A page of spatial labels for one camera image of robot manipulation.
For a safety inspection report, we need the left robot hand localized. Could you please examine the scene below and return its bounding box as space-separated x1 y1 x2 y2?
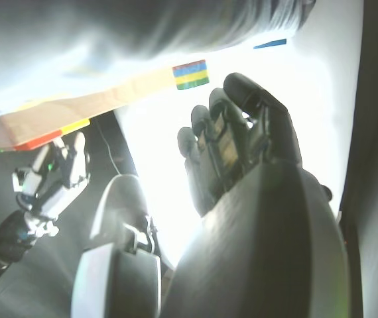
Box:
70 72 351 318

